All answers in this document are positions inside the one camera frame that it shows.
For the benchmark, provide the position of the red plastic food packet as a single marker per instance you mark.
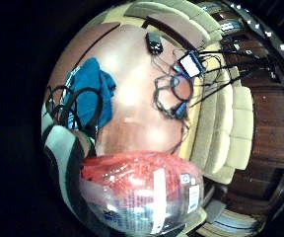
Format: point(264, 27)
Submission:
point(138, 184)

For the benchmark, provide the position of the blue cloth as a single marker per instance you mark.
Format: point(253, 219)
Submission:
point(89, 89)

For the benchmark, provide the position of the blue and white hub box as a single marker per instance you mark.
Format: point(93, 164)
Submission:
point(190, 64)

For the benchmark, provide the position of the black rectangular device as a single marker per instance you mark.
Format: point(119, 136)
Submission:
point(154, 42)

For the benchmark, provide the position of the beige long sofa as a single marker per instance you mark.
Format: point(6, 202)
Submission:
point(221, 131)

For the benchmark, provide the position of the beige curved sofa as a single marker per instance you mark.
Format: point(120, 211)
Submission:
point(178, 19)

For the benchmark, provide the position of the stack of papers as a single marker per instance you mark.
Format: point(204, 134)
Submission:
point(234, 220)

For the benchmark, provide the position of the row of small ceiling lights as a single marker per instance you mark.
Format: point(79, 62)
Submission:
point(268, 33)

